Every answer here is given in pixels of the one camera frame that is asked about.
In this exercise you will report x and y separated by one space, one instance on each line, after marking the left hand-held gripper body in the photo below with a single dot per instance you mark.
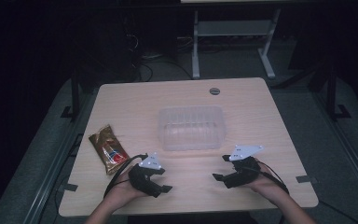
143 180

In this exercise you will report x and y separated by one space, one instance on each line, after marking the clear plastic container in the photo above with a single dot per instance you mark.
191 128

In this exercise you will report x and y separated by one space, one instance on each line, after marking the person's right hand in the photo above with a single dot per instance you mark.
265 185

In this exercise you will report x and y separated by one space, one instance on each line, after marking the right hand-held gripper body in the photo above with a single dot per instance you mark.
245 174

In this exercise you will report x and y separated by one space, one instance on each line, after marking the grey tape strip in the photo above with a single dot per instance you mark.
68 187
306 179

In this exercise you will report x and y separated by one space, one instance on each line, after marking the person's left hand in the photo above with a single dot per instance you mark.
122 191

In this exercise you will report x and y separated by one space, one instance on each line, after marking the black metal stand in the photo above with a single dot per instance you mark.
75 93
332 93

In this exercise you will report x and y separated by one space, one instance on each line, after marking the aluminium floor rail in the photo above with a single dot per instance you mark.
49 183
348 149

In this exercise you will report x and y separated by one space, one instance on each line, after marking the grey round table grommet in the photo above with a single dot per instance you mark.
214 91

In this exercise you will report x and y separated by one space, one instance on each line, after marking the gold foil snack packet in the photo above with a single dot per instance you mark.
108 149

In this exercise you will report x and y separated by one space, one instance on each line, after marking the white metal table frame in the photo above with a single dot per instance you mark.
195 46

